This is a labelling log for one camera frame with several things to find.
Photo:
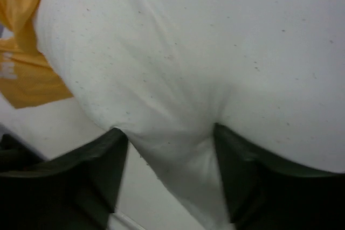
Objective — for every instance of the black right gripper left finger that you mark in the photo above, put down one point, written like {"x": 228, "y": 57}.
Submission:
{"x": 77, "y": 190}

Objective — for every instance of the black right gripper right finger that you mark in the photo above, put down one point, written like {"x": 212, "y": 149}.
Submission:
{"x": 265, "y": 191}

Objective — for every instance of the yellow pillowcase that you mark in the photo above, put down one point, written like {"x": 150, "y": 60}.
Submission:
{"x": 27, "y": 79}

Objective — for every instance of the white pillow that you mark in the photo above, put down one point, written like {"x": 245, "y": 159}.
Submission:
{"x": 166, "y": 71}

